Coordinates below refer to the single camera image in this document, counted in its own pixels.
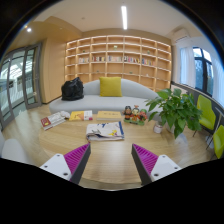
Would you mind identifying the black bag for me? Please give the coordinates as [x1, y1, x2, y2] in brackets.
[60, 76, 85, 102]

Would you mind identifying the grey curved sofa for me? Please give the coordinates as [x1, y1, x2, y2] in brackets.
[48, 78, 164, 115]

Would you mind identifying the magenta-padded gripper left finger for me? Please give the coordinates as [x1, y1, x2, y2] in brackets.
[39, 142, 92, 185]

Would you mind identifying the red and white book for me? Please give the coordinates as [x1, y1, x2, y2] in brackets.
[40, 111, 67, 131]

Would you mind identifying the white chair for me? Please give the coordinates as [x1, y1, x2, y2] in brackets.
[0, 129, 34, 166]

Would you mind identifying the grey-framed glass door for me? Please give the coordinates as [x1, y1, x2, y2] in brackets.
[0, 42, 44, 131]

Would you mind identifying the dark-framed window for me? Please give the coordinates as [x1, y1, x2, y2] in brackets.
[192, 46, 215, 98]

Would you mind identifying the colourful figurine group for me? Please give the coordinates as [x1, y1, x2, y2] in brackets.
[123, 104, 149, 127]

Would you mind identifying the small white cup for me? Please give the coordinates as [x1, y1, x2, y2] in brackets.
[152, 121, 164, 134]

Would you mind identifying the green chair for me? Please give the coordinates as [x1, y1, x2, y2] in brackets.
[212, 124, 224, 160]
[192, 94, 218, 138]

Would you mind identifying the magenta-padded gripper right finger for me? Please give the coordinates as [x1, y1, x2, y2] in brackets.
[130, 143, 183, 187]

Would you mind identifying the small white patterned pouch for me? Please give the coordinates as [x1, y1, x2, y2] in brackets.
[59, 110, 72, 120]

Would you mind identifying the white air conditioner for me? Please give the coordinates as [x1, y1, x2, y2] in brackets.
[171, 28, 191, 44]

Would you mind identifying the white sheer curtain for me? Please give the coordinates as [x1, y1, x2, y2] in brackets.
[179, 46, 195, 88]

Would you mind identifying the yellow cushion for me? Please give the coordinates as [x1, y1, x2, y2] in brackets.
[98, 76, 124, 98]

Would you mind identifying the plain yellow book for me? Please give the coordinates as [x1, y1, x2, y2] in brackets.
[96, 110, 123, 122]

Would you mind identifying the white plant pot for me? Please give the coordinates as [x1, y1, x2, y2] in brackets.
[165, 122, 176, 134]

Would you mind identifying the long ceiling light strip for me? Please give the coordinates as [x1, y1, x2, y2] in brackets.
[120, 4, 128, 31]

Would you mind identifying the green leafy plant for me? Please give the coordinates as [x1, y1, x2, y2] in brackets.
[144, 87, 203, 140]

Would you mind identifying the yellow and white book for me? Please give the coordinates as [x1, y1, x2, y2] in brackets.
[68, 110, 94, 122]

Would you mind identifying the wooden wall shelf unit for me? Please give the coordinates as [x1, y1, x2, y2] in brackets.
[64, 34, 173, 93]

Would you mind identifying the white animal-print towel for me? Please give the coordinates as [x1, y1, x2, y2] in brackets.
[85, 120, 126, 142]

